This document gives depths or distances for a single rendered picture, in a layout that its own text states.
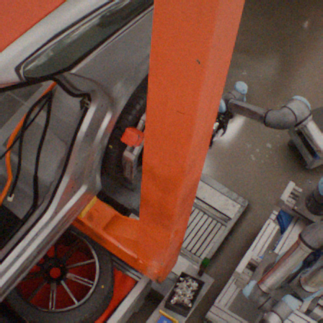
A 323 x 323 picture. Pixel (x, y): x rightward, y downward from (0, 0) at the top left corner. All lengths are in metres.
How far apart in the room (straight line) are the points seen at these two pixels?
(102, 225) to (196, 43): 1.60
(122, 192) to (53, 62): 1.61
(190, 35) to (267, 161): 2.66
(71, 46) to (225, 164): 2.10
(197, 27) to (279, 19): 3.83
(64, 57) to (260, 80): 2.70
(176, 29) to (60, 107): 1.31
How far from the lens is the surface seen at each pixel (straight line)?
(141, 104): 2.36
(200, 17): 1.05
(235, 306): 2.95
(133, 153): 2.40
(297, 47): 4.64
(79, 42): 1.77
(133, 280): 2.86
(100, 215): 2.57
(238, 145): 3.71
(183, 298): 2.54
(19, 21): 0.55
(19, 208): 2.52
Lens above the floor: 2.99
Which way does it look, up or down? 58 degrees down
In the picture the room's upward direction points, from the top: 7 degrees clockwise
